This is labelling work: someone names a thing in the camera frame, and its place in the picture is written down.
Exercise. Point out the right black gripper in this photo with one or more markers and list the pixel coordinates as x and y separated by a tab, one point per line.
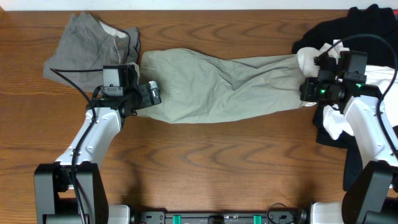
306	88

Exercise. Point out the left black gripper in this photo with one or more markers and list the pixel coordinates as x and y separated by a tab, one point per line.
147	101

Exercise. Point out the white t-shirt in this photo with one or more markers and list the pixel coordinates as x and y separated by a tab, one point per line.
333	121

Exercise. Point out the khaki green shorts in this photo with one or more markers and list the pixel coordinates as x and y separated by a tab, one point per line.
196	88

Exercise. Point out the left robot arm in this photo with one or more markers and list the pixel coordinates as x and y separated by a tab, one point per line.
70	190

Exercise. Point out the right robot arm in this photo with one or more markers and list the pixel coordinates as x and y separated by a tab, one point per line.
342	81

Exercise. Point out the black garment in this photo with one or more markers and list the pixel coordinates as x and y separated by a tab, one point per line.
373	20

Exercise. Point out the folded dark grey shorts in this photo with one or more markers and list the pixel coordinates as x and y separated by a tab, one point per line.
86	45

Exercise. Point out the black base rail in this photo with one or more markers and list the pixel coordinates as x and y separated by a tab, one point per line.
277	213

